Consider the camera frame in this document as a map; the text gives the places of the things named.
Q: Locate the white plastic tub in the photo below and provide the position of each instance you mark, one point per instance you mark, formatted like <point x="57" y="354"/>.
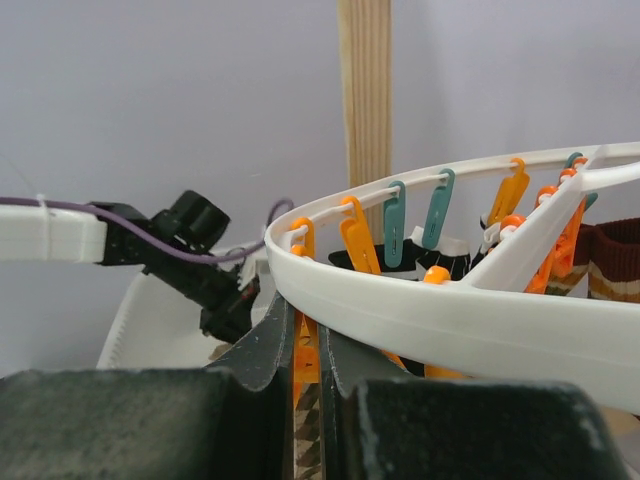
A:
<point x="157" y="327"/>

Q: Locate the wooden hanger stand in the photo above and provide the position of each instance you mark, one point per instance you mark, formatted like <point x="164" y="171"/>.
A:
<point x="365" y="51"/>

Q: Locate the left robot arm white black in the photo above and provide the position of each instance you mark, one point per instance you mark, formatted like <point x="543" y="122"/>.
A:
<point x="174" y="246"/>

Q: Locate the orange clip between fingers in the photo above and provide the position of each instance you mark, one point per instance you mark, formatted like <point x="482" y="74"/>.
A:
<point x="305" y="354"/>

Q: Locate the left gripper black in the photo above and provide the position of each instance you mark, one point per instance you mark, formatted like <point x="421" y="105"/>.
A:
<point x="227" y="317"/>

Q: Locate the brown argyle sock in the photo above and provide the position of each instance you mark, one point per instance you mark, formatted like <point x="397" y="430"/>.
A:
<point x="307" y="430"/>

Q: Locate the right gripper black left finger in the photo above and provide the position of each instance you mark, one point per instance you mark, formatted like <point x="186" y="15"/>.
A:
<point x="231" y="419"/>

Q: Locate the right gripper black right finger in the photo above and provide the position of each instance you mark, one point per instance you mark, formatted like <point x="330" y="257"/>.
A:
<point x="381" y="422"/>

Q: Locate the white round clip hanger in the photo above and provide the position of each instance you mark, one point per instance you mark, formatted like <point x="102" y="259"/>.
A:
<point x="487" y="324"/>

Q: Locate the black sock white stripes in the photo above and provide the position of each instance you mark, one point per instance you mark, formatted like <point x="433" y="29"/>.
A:
<point x="450" y="253"/>

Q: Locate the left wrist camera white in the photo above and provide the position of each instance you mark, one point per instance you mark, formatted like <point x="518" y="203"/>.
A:
<point x="249" y="274"/>

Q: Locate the brown sock clipped on hanger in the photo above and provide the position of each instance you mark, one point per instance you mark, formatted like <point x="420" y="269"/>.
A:
<point x="608" y="254"/>

